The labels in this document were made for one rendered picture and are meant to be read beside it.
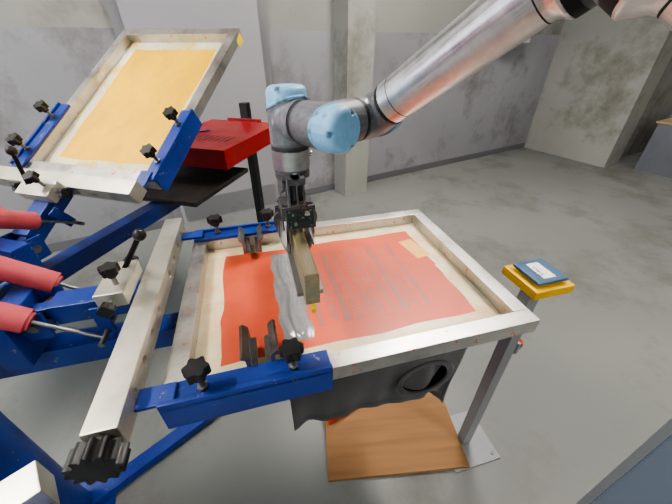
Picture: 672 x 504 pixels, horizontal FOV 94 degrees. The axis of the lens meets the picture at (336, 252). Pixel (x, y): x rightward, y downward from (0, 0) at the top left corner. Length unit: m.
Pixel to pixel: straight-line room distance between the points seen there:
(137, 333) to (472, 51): 0.73
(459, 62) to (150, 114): 1.19
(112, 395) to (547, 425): 1.78
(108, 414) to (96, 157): 1.02
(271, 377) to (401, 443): 1.12
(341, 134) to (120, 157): 1.00
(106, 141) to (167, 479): 1.37
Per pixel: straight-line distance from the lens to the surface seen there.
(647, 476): 0.66
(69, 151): 1.57
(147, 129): 1.41
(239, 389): 0.61
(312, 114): 0.54
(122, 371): 0.68
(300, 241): 0.69
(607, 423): 2.13
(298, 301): 0.81
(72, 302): 0.89
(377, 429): 1.67
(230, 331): 0.78
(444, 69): 0.53
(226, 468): 1.68
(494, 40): 0.50
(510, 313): 0.83
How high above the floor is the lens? 1.51
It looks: 34 degrees down
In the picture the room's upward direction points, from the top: straight up
